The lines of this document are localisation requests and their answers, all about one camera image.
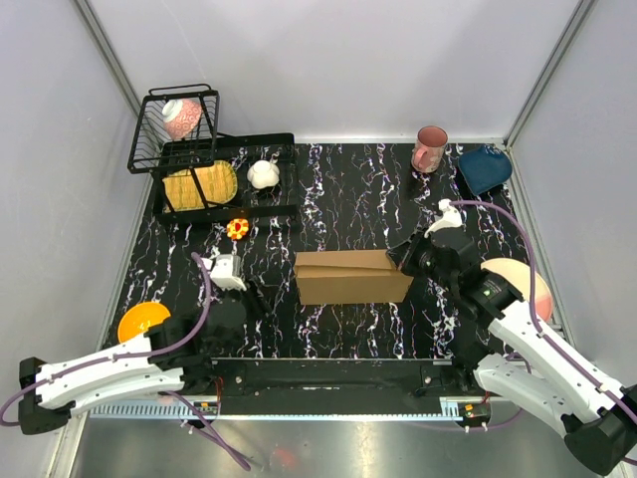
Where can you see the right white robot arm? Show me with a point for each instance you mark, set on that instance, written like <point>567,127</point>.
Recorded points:
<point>593,413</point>

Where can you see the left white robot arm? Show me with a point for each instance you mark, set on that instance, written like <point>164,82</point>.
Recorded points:
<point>175,355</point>

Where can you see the pink ceramic mug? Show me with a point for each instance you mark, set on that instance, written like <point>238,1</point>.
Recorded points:
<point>429,148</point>

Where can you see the brown cardboard box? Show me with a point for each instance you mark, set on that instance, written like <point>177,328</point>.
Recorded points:
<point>349,277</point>

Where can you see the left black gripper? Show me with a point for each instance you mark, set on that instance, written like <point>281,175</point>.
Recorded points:
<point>262,296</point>

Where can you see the orange round bowl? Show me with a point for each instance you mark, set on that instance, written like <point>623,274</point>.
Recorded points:
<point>139,319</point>

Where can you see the yellow woven plate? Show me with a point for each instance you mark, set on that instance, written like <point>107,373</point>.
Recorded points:
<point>202,186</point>

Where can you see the red yellow flower toy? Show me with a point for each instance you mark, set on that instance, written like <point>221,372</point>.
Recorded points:
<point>237,229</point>

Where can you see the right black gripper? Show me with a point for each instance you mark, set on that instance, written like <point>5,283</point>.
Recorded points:
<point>405,251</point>

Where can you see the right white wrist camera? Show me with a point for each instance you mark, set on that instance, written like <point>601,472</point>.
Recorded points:
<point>450,218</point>

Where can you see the black wire dish rack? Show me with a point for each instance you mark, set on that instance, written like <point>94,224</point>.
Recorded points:
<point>154,153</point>

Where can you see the pink cream round plate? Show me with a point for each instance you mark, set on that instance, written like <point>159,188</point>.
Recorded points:
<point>519,275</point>

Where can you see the dark blue dish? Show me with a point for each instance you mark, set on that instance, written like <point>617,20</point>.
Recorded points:
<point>485,168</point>

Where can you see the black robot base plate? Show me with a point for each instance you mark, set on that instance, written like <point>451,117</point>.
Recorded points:
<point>304,388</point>

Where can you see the pink patterned bowl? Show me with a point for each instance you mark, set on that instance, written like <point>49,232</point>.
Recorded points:
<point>181,117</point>

